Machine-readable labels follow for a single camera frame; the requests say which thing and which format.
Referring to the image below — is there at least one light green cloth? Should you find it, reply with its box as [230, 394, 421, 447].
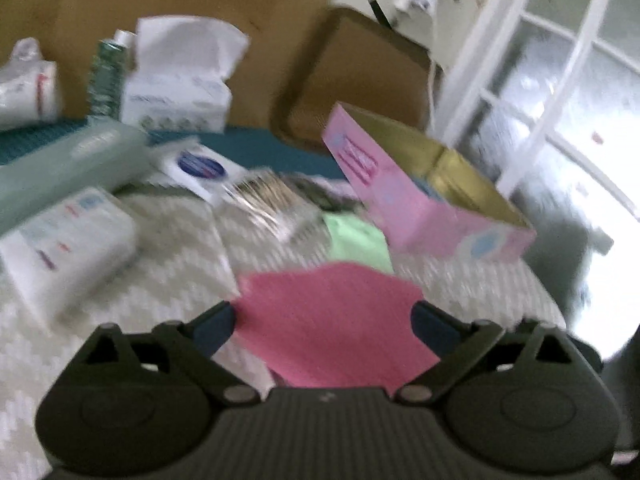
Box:
[322, 212, 396, 275]

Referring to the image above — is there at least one green spray can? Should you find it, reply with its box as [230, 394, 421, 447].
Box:
[87, 30, 137, 121]

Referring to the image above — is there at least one white packet with blue circle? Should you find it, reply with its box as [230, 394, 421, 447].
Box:
[150, 137, 248, 206]

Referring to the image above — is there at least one teal quilted mat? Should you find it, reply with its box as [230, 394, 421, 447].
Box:
[0, 117, 346, 181]

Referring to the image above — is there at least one black tape strip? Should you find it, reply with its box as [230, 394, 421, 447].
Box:
[367, 0, 397, 28]

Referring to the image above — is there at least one pink cloth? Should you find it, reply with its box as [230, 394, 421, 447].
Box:
[231, 261, 442, 390]

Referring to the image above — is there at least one brown tray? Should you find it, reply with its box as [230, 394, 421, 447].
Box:
[270, 6, 443, 153]

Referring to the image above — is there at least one white tissue box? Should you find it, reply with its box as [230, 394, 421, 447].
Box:
[120, 15, 250, 133]

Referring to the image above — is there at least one white framed glass door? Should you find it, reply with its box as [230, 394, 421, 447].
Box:
[432, 0, 640, 356]

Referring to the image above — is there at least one clear cotton swab packet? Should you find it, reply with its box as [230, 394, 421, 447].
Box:
[225, 167, 323, 243]

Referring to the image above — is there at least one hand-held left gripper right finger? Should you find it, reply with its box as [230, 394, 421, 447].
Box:
[395, 300, 576, 406]

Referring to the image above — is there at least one pink tin box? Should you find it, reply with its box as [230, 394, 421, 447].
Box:
[321, 102, 537, 263]

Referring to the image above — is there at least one pale green cylinder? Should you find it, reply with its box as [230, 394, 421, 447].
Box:
[0, 120, 153, 233]

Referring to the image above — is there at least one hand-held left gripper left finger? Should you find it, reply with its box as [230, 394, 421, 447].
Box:
[82, 301, 262, 406]

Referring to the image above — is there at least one white tissue pack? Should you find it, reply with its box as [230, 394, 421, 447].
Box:
[0, 186, 138, 331]

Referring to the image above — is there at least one white plastic bag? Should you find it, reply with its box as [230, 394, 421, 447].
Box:
[0, 37, 63, 131]

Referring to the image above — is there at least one dark patterned packet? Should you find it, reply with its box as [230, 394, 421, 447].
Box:
[285, 172, 368, 213]

